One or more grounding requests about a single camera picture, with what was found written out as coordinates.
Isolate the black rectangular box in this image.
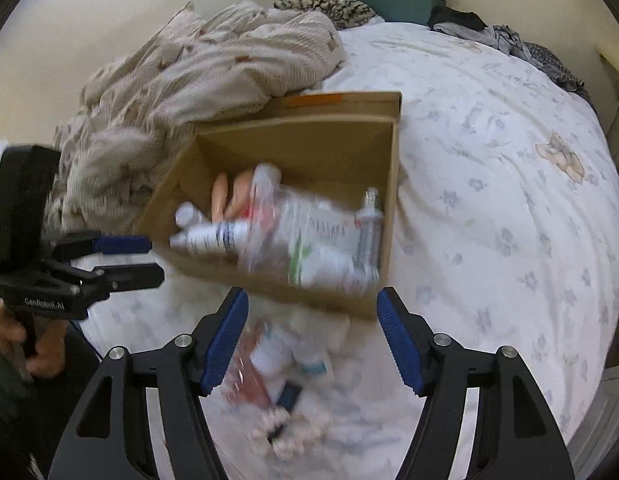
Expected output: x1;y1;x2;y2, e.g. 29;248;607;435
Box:
276;380;303;413

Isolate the white bead string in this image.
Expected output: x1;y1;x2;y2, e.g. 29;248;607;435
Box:
246;406;333;460

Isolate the person's left hand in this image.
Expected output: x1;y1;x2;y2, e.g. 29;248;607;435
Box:
0;299;67;378

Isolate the white bottle blue logo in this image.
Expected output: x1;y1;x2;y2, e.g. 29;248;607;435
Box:
250;326;297;378

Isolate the white cap bottle in box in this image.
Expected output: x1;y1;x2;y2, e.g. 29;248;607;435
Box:
175;202;208;230

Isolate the teal label bottle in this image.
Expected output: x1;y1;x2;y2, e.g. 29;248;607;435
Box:
293;344;334;382

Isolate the white blue-label tube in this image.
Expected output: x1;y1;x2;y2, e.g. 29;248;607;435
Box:
169;219;251;259

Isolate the white green medicine box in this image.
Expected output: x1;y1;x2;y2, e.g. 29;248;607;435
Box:
288;240;379;296

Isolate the silver blister tube pack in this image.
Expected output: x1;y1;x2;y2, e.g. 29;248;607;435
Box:
355;188;384;268

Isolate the clear zip bag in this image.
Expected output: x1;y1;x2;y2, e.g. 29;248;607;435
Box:
239;162;359;284

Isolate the beige patterned blanket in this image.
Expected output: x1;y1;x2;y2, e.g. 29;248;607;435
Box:
44;0;345;234

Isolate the white floral bed sheet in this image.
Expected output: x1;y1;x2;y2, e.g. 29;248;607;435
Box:
82;23;619;479

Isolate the brown cardboard box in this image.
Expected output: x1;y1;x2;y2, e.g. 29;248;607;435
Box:
134;91;402;318

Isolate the dark clothes pile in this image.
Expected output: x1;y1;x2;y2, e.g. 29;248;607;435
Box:
427;6;589;100

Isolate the leopard print cloth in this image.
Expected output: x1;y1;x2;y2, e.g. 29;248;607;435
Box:
274;0;379;30

